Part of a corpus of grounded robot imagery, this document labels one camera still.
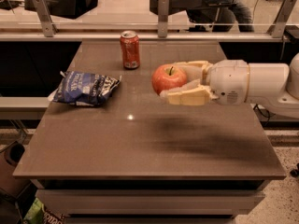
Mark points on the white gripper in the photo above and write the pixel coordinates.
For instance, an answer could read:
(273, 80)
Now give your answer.
(228, 80)

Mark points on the red apple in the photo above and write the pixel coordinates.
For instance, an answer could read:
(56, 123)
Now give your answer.
(167, 77)

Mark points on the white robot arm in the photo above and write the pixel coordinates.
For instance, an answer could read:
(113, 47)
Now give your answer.
(274, 86)

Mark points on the seated person in jeans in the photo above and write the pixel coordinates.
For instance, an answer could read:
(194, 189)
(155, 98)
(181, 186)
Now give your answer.
(224, 17)

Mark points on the orange soda can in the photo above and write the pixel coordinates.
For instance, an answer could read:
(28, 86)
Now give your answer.
(130, 49)

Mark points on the brown table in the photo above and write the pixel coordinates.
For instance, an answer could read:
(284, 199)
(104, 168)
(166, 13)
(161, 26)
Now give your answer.
(137, 159)

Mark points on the blue chip bag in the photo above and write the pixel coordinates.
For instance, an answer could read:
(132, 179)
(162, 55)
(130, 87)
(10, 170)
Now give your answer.
(84, 89)

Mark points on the black caster wheel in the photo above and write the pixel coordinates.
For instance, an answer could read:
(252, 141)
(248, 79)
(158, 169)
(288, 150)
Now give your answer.
(295, 172)

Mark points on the glass railing panel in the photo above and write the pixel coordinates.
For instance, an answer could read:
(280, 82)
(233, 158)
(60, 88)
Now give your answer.
(125, 14)

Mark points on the grey bin with hole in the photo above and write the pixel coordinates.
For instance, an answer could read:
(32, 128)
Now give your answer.
(9, 159)

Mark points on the green snack bag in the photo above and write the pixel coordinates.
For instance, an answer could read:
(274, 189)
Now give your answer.
(38, 213)

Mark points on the middle metal bracket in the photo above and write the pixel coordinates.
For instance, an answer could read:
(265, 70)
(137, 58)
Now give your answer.
(163, 8)

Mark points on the metal bracket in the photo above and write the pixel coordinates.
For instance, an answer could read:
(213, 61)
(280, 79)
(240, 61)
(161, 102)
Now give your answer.
(163, 8)
(48, 27)
(276, 30)

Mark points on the right metal bracket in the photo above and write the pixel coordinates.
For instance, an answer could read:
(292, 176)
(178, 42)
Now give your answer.
(276, 30)

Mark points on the left metal bracket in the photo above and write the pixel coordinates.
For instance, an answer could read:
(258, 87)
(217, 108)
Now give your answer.
(48, 27)

